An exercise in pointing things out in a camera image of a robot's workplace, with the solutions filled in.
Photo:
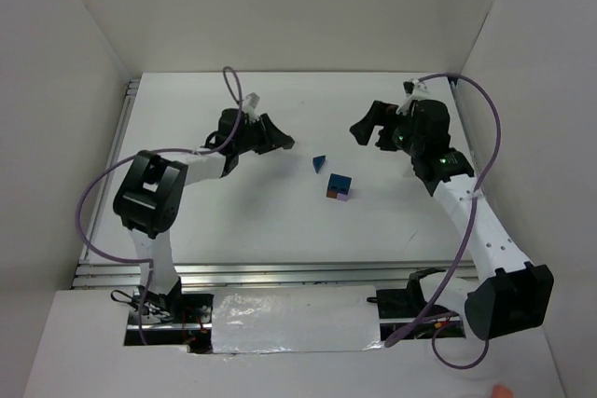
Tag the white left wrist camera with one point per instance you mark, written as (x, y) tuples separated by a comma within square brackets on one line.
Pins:
[(250, 103)]

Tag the blue castle arch block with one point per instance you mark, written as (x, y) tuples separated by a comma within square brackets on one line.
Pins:
[(339, 183)]

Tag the aluminium front rail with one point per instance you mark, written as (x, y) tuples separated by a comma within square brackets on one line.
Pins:
[(196, 276)]

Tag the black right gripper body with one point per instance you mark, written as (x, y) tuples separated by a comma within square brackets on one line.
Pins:
[(385, 123)]

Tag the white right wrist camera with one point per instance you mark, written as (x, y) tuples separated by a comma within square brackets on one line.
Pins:
[(415, 90)]

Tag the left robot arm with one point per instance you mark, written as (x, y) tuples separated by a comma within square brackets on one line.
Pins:
[(149, 198)]

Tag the orange object at corner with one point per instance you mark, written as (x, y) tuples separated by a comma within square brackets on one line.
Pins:
[(501, 391)]

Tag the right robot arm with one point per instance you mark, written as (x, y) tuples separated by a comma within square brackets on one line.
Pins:
[(512, 293)]

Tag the silver foil tape sheet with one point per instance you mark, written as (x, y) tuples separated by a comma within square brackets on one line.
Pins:
[(295, 319)]

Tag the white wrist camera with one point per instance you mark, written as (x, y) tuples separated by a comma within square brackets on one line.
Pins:
[(415, 90), (250, 103)]

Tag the blue triangular block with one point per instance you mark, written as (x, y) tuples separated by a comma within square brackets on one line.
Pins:
[(318, 162)]

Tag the left aluminium side rail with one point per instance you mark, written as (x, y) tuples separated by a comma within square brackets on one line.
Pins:
[(102, 184)]

